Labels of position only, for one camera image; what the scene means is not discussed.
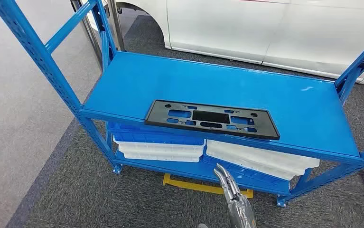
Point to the black plastic frame part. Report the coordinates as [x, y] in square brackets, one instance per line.
[159, 116]

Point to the yellow floor tape strip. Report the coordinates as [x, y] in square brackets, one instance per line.
[194, 186]

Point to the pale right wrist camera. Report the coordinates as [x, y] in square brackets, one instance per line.
[202, 226]

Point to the chrome stanchion post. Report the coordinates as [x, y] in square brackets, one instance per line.
[87, 33]
[117, 25]

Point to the white car with red stripe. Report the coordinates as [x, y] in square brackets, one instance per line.
[232, 28]

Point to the blue metal shelf rack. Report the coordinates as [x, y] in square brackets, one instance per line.
[232, 85]

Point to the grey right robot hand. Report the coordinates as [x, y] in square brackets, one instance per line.
[235, 201]

